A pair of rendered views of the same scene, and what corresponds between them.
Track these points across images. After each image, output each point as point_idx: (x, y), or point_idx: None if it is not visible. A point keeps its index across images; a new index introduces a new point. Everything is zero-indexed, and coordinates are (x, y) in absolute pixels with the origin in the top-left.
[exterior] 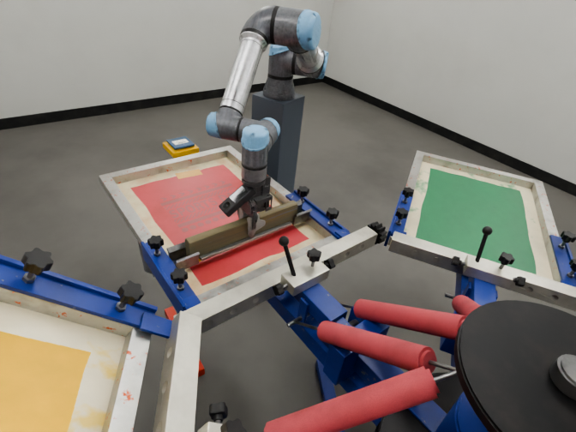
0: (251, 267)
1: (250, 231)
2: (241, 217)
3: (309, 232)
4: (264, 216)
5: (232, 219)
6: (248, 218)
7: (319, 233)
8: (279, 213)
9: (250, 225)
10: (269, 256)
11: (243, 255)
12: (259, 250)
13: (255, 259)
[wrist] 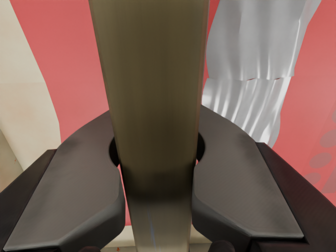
0: (6, 21)
1: (80, 127)
2: (216, 152)
3: (117, 236)
4: (137, 251)
5: (316, 110)
6: (93, 209)
7: (106, 247)
8: None
9: (59, 169)
10: (54, 117)
11: (92, 27)
12: (99, 103)
13: (53, 66)
